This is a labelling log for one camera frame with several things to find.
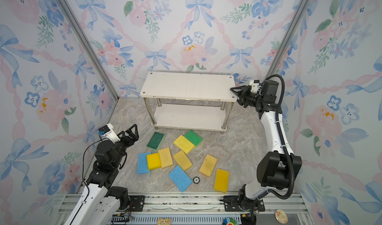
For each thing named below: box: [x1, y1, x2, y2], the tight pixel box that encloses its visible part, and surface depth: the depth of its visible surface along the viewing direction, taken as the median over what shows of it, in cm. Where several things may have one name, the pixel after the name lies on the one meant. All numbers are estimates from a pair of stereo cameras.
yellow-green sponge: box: [173, 134, 195, 155], surface depth 96 cm
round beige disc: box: [274, 209, 289, 225], surface depth 72 cm
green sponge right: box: [184, 129, 204, 147], surface depth 98 cm
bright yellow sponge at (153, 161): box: [146, 152, 162, 171], surface depth 88 cm
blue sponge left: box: [136, 152, 152, 175], surface depth 87 cm
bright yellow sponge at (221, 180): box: [213, 168, 230, 194], surface depth 83 cm
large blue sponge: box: [168, 164, 193, 193], surface depth 81 cm
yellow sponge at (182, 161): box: [173, 150, 193, 172], surface depth 89 cm
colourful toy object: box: [222, 217, 238, 225], surface depth 70 cm
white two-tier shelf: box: [139, 71, 238, 134], surface depth 83 cm
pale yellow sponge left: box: [157, 147, 174, 169], surface depth 90 cm
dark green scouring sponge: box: [146, 131, 165, 151], surface depth 97 cm
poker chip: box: [192, 176, 200, 185], surface depth 83 cm
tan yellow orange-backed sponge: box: [198, 154, 218, 178], surface depth 87 cm
